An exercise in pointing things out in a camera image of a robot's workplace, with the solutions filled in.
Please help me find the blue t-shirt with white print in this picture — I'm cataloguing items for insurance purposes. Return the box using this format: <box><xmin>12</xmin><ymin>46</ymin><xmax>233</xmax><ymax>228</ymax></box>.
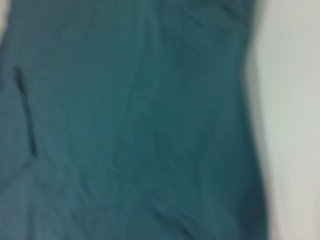
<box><xmin>0</xmin><ymin>0</ymin><xmax>271</xmax><ymax>240</ymax></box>

